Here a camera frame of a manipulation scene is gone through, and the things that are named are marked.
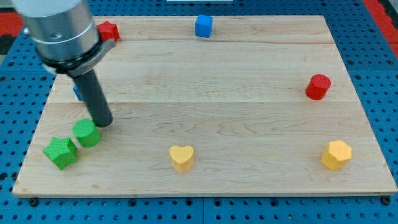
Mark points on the red cylinder block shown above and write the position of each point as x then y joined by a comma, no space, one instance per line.
318,87

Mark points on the yellow hexagon block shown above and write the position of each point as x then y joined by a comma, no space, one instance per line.
336,155

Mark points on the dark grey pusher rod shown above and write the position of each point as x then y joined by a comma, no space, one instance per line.
94,99

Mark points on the green cylinder block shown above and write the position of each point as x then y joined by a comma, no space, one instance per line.
86,133

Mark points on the blue cube block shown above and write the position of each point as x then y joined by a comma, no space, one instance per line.
203,26

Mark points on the red star block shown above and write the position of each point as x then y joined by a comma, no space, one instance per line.
108,31

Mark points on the yellow heart block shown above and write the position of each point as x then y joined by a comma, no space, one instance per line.
182,158

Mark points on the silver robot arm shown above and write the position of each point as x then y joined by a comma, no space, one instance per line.
65,34

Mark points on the blue triangle block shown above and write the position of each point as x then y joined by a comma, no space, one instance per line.
77,93

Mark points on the green star block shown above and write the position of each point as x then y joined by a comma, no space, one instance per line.
61,151

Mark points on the wooden board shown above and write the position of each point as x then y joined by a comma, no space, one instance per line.
238,98

